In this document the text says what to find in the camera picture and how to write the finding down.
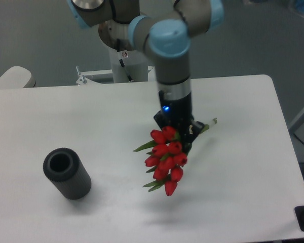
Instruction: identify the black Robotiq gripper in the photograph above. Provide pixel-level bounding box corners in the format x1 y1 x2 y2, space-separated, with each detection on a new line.
154 91 204 152

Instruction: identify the red tulip bouquet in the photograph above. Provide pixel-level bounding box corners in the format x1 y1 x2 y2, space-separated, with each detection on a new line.
132 117 217 196

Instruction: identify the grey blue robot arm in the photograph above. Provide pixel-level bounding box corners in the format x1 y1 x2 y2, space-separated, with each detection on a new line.
68 1 224 152

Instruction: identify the dark grey ribbed vase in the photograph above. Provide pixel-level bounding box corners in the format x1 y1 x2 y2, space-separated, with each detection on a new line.
43 148 92 200

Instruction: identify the white chair seat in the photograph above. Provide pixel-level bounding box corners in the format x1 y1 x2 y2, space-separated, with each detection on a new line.
0 66 36 90

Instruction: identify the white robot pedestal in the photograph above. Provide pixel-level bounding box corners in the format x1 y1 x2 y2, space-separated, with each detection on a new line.
75 20 158 86

